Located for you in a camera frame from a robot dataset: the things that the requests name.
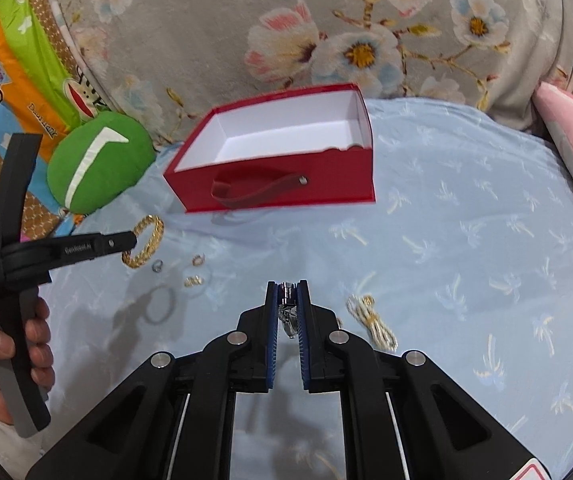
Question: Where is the cartoon monkey printed sheet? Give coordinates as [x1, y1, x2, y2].
[0, 0, 112, 271]

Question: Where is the pearl necklace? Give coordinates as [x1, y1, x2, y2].
[345, 294, 399, 352]

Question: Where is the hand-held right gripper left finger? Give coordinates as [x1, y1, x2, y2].
[26, 281, 281, 480]

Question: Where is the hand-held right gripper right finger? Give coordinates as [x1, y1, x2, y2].
[296, 280, 538, 480]

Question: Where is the gold chain bracelet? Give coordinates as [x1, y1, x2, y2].
[121, 215, 164, 269]

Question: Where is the grey floral blanket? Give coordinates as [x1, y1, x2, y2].
[41, 0, 573, 146]

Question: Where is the green round cushion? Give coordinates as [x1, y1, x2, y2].
[46, 111, 157, 214]

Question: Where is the silver metal watch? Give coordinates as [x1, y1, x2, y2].
[277, 296, 298, 341]

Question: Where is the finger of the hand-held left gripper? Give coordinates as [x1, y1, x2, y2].
[46, 230, 138, 275]

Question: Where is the red cardboard box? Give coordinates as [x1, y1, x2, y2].
[163, 82, 377, 214]

